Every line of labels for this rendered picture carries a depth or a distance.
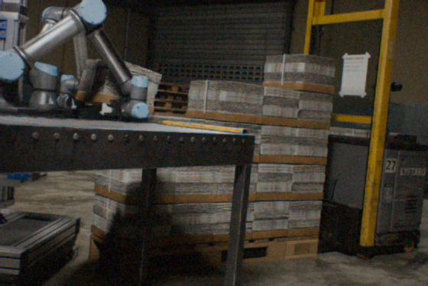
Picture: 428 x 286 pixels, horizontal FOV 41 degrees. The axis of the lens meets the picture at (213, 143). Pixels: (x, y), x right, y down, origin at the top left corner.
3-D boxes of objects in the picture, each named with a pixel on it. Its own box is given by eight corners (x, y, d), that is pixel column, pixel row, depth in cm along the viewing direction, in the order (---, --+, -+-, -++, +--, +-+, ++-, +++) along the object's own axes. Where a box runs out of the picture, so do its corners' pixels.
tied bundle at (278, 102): (222, 120, 367) (226, 84, 366) (257, 123, 384) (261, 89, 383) (261, 125, 336) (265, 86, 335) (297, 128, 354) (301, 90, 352)
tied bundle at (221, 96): (185, 117, 349) (188, 79, 348) (223, 120, 367) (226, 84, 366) (222, 121, 319) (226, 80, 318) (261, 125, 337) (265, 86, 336)
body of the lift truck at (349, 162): (300, 234, 442) (311, 131, 438) (347, 231, 474) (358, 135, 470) (374, 258, 386) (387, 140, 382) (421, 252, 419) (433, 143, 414)
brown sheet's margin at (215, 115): (186, 116, 349) (186, 109, 349) (222, 119, 367) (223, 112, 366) (223, 120, 319) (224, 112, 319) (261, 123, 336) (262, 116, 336)
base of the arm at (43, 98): (23, 105, 292) (24, 86, 292) (34, 106, 308) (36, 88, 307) (52, 108, 292) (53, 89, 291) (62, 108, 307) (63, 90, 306)
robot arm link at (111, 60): (65, 12, 262) (123, 102, 276) (69, 9, 252) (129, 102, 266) (86, 0, 265) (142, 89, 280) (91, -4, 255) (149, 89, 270)
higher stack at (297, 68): (245, 245, 389) (264, 54, 382) (278, 242, 407) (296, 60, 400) (284, 259, 358) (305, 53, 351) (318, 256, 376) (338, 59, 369)
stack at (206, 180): (86, 258, 320) (98, 109, 316) (246, 245, 389) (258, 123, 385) (118, 277, 289) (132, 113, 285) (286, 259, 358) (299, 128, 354)
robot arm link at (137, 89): (128, 76, 265) (125, 99, 266) (134, 75, 255) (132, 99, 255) (144, 78, 268) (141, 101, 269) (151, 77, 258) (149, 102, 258)
